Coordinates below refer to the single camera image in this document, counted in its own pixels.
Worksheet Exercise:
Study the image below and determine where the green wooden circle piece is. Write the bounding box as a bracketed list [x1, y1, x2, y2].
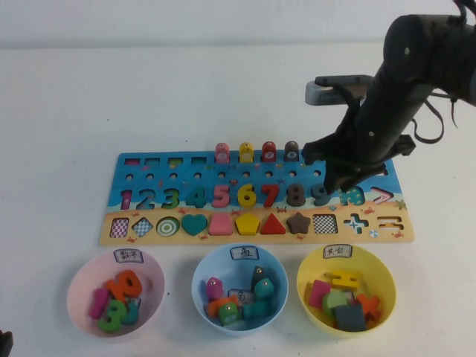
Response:
[321, 290, 350, 319]

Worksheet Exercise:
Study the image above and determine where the pink wooden number five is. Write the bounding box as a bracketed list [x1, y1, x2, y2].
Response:
[211, 184, 231, 209]

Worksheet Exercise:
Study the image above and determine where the dark blue-grey wooden number nine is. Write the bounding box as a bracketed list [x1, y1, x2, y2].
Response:
[310, 184, 332, 208]

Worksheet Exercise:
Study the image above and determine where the red wooden triangle piece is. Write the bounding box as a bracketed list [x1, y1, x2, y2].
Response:
[259, 213, 287, 236]

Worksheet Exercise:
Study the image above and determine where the pink plastic bowl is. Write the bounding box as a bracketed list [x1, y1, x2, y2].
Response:
[66, 249, 166, 338]

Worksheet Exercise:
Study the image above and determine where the teal wooden heart piece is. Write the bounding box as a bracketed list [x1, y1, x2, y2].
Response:
[181, 214, 208, 237]

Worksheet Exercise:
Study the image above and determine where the paper label on yellow rim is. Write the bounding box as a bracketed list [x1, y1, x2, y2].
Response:
[322, 244, 353, 260]

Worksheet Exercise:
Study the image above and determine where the pink wooden trapezoid piece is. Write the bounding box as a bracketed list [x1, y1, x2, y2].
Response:
[208, 214, 234, 237]

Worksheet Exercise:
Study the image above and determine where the yellow wooden pentagon piece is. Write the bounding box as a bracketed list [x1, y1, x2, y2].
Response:
[234, 213, 260, 237]

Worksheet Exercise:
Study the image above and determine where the paper label on pink rim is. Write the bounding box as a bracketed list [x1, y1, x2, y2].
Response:
[113, 248, 145, 265]

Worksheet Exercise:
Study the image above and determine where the green wooden number three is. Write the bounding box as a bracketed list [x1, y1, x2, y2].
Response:
[97, 299, 129, 332]

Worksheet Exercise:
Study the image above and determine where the orange wooden fish piece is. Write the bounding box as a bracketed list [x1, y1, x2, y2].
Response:
[206, 297, 239, 319]

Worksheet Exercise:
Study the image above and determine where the paper label on blue rim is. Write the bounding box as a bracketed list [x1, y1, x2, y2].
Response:
[230, 245, 260, 261]

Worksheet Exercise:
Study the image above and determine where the pink wooden fish piece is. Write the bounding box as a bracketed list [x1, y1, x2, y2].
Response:
[214, 141, 231, 164]

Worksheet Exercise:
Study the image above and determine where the blue-green wooden fish piece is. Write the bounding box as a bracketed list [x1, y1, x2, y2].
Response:
[241, 300, 271, 321]

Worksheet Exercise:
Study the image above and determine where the green wooden fish piece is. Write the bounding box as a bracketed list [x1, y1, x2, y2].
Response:
[218, 303, 238, 327]

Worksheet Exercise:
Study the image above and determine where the dark grey wooden fish piece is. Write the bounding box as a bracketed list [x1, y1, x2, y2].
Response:
[250, 266, 269, 289]

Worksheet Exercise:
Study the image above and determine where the magenta wooden fish piece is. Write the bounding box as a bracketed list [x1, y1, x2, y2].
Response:
[205, 277, 224, 302]

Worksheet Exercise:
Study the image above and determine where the orange wooden number ten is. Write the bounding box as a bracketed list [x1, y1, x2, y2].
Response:
[106, 270, 143, 301]

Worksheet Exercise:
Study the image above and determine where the orange wooden plus sign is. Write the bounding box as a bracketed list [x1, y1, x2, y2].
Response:
[355, 293, 381, 323]

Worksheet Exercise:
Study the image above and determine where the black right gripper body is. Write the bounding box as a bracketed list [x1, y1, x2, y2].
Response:
[303, 115, 402, 178]

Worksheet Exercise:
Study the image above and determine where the dark grey wooden square piece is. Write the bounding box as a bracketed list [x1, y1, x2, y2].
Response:
[333, 303, 368, 332]

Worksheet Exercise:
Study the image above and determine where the magenta wooden number one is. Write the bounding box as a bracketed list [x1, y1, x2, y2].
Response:
[89, 288, 111, 320]

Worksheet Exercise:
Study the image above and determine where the blue wooden number two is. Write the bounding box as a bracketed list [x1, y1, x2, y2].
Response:
[122, 300, 141, 325]

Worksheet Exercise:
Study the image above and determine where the red wooden number seven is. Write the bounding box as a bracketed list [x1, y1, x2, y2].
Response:
[260, 184, 280, 208]

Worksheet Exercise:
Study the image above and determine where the blue plastic bowl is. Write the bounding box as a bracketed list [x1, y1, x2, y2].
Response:
[191, 243, 289, 338]

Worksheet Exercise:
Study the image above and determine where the yellow wooden fish piece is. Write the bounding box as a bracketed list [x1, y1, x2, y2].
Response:
[238, 141, 254, 164]

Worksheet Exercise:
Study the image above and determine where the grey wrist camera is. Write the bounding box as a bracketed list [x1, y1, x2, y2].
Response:
[304, 74, 375, 109]

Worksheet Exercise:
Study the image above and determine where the yellow wooden equals sign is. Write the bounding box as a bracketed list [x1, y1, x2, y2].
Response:
[330, 270, 361, 292]

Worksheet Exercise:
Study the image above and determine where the colourful wooden puzzle board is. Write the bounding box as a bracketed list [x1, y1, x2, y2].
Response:
[98, 148, 416, 247]

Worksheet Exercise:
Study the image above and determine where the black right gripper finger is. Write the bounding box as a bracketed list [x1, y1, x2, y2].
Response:
[341, 167, 361, 191]
[324, 160, 342, 193]

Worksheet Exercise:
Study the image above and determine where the yellow wooden number six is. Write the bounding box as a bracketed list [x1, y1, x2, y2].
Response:
[237, 184, 257, 208]

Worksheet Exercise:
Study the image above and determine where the black cable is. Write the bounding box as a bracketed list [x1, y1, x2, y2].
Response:
[411, 89, 462, 144]
[452, 0, 472, 23]

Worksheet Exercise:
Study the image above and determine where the pink wooden square piece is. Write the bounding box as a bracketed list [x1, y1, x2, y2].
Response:
[306, 279, 332, 309]

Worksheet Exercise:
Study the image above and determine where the brown wooden number eight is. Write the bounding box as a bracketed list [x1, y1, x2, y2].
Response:
[286, 184, 306, 208]

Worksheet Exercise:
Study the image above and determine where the brown wooden star piece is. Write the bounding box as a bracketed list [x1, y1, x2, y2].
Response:
[286, 212, 312, 236]

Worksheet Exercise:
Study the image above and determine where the red wooden fish piece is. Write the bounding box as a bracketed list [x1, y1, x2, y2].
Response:
[260, 141, 277, 164]

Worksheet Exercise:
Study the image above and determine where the paper label inside blue bowl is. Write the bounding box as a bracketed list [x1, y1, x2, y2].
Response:
[227, 288, 256, 306]

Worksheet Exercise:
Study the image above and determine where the yellow plastic bowl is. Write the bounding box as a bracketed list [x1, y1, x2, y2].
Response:
[296, 244, 397, 338]

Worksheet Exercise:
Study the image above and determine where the brown wooden fish piece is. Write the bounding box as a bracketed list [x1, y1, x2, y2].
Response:
[283, 141, 300, 163]

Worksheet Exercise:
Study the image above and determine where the teal wooden fish piece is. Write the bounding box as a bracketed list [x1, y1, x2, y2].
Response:
[254, 278, 275, 300]

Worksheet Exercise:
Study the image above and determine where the teal wooden number four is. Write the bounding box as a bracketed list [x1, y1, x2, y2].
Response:
[185, 185, 208, 209]

